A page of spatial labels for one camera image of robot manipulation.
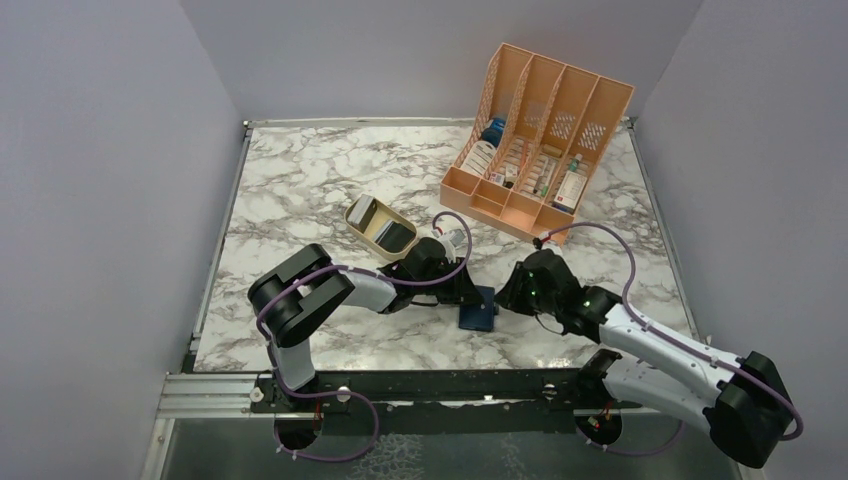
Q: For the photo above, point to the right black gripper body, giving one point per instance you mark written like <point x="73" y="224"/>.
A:
<point x="523" y="296"/>

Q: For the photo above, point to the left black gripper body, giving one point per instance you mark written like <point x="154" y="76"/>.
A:
<point x="450" y="290"/>

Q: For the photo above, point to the blue leather card holder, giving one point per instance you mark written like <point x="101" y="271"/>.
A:
<point x="480" y="318"/>

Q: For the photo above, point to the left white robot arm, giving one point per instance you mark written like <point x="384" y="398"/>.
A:
<point x="295" y="298"/>

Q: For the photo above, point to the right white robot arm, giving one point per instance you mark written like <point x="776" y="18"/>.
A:
<point x="741" y="403"/>

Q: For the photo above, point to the credit cards in tray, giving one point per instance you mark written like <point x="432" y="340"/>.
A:
<point x="362" y="212"/>

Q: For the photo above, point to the tan oval tray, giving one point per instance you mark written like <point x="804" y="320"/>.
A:
<point x="389" y="234"/>

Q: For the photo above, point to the small items in organizer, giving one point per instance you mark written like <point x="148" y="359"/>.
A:
<point x="506" y="176"/>

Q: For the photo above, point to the white red box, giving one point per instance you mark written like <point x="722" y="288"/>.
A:
<point x="570" y="190"/>

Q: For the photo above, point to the blue round container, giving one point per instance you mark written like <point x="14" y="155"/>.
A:
<point x="493" y="131"/>

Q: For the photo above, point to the orange desk organizer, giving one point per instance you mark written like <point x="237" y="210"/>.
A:
<point x="553" y="111"/>

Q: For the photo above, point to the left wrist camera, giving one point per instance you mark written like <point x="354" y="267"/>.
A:
<point x="454" y="242"/>

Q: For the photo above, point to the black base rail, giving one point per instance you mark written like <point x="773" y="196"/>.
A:
<point x="439" y="401"/>

